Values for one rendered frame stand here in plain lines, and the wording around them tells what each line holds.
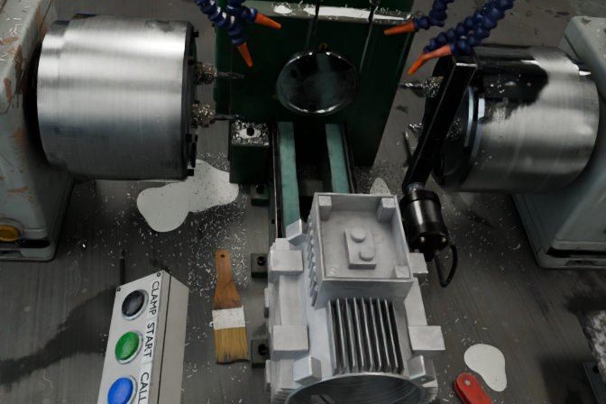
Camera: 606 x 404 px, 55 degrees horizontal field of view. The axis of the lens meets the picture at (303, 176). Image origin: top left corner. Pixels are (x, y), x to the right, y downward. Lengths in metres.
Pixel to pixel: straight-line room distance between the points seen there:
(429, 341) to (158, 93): 0.47
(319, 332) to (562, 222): 0.58
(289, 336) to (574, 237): 0.63
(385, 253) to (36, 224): 0.56
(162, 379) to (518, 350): 0.63
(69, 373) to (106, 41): 0.48
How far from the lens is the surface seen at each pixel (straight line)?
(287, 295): 0.70
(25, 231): 1.01
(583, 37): 1.11
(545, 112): 0.94
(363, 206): 0.71
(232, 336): 0.96
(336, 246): 0.68
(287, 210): 0.96
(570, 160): 0.98
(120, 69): 0.83
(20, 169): 0.91
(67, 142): 0.86
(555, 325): 1.13
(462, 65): 0.76
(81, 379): 0.96
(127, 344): 0.66
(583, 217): 1.09
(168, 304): 0.68
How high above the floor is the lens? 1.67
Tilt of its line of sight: 48 degrees down
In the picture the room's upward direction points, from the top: 11 degrees clockwise
